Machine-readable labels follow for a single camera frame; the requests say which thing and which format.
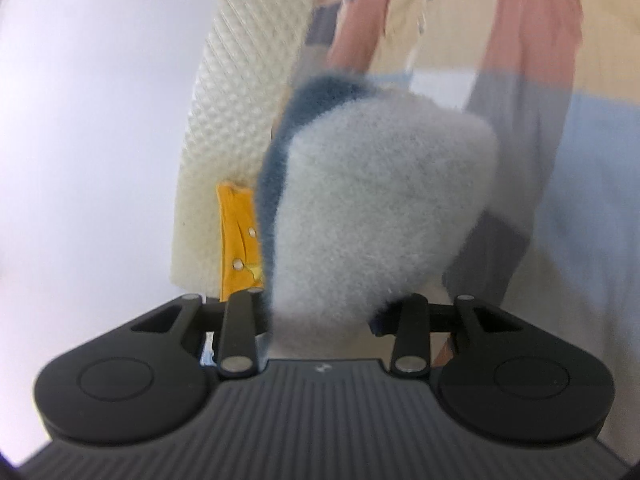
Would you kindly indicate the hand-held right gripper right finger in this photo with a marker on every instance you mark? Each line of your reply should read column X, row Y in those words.
column 412, row 320

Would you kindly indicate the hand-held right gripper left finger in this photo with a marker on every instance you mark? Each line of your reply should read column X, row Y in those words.
column 240, row 320

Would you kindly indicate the white fuzzy sock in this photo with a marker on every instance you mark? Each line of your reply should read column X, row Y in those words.
column 370, row 200

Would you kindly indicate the yellow crown pillow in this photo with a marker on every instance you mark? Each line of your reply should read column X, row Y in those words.
column 235, row 230

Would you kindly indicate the cream quilted headboard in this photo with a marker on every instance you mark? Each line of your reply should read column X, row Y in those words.
column 225, row 110

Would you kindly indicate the checkered duvet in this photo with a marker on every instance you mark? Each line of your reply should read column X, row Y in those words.
column 590, row 160

